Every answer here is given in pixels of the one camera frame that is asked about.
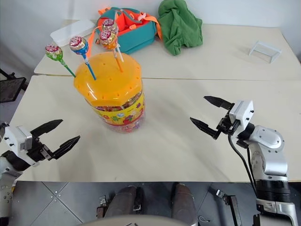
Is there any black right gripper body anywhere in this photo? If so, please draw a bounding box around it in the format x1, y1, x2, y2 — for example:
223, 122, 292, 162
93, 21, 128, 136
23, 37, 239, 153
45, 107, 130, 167
213, 109, 238, 140

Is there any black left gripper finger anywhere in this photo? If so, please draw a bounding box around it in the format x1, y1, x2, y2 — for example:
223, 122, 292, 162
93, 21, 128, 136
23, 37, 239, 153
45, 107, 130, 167
48, 135, 81, 161
30, 119, 64, 137

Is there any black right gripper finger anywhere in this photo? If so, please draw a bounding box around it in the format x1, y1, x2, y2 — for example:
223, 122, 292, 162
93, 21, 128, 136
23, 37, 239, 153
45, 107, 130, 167
203, 95, 235, 111
190, 117, 221, 140

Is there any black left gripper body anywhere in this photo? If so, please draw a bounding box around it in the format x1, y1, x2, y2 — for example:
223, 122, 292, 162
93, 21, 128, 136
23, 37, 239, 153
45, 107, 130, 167
27, 136, 51, 166

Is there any yellow-lidded lollipop jar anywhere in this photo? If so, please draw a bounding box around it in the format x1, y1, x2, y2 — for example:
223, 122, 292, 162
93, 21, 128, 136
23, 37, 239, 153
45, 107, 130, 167
73, 52, 146, 135

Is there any green-stick lollipop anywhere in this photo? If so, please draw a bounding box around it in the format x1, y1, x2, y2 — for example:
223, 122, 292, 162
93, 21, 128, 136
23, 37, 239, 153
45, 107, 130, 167
45, 44, 77, 79

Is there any blue-stick lollipop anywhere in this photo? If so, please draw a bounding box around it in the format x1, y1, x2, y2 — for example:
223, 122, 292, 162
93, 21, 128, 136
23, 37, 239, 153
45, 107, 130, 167
69, 35, 97, 81

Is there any orange-stick lollipop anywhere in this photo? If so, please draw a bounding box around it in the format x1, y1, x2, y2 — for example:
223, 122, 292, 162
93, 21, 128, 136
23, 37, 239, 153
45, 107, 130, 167
98, 30, 124, 73

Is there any white-stick lollipop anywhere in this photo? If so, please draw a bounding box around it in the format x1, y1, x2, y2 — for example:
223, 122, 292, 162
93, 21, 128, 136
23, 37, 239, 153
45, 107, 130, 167
101, 18, 124, 63

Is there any clear plastic box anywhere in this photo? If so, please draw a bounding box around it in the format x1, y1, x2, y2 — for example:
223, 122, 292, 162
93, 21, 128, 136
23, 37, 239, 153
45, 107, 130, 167
248, 40, 283, 65

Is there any dark rounded shape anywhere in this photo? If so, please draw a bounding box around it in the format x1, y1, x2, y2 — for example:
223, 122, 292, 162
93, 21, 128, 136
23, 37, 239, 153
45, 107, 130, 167
171, 183, 198, 226
104, 185, 143, 223

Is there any green cloth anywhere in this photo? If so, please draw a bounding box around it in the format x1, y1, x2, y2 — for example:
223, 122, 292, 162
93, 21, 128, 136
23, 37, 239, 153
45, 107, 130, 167
157, 0, 204, 57

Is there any clear plastic container lid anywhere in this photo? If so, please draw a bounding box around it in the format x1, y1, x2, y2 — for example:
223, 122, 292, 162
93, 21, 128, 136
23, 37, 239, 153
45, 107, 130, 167
49, 19, 95, 48

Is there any teal and orange bag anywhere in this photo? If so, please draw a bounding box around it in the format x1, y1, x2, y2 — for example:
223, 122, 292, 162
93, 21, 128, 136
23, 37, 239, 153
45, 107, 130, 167
89, 6, 163, 55

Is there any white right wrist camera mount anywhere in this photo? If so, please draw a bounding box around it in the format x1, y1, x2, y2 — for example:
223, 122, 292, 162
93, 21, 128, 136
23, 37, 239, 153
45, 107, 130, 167
228, 100, 255, 137

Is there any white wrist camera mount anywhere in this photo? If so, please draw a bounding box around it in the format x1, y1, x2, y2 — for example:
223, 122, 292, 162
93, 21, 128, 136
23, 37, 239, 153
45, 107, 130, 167
3, 125, 33, 166
228, 100, 255, 137

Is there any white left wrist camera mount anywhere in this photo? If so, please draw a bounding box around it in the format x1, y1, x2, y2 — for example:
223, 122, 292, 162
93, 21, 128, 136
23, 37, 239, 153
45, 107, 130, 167
3, 125, 33, 166

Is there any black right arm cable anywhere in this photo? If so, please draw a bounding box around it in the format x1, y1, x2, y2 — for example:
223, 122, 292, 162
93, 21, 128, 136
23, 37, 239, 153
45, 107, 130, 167
227, 134, 258, 196

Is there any black metal frame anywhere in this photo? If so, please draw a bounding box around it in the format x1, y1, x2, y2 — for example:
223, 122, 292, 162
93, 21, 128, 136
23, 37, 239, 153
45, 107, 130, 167
0, 68, 27, 105

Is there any black metal bracket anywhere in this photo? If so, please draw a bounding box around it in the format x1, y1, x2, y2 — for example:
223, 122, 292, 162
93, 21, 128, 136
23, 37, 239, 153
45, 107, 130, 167
208, 185, 243, 226

